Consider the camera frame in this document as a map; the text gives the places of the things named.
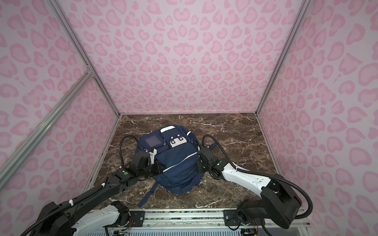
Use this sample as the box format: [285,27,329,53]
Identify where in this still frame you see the left aluminium corner post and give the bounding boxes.
[46,0,121,118]

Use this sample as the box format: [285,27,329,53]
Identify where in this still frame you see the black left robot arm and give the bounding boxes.
[22,151,163,236]

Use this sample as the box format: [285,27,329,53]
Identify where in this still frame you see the navy blue backpack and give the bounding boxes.
[135,125,204,208]

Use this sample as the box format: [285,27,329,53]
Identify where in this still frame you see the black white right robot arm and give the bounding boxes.
[198,147,302,229]

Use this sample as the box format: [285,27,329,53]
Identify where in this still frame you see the left diagonal aluminium strut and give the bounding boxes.
[1,70,93,189]

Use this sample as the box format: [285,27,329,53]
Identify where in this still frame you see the aluminium corner post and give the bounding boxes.
[255,0,314,117]
[46,0,121,118]

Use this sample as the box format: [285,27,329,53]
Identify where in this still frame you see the right aluminium corner post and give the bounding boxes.
[255,0,314,117]

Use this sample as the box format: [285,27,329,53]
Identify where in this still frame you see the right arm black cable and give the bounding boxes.
[202,134,314,219]

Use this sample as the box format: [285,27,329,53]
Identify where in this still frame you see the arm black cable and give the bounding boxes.
[202,134,314,219]
[19,135,141,236]

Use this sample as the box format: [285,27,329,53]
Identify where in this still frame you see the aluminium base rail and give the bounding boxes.
[54,207,314,236]

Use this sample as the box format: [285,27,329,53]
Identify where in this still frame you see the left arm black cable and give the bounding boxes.
[19,135,141,236]

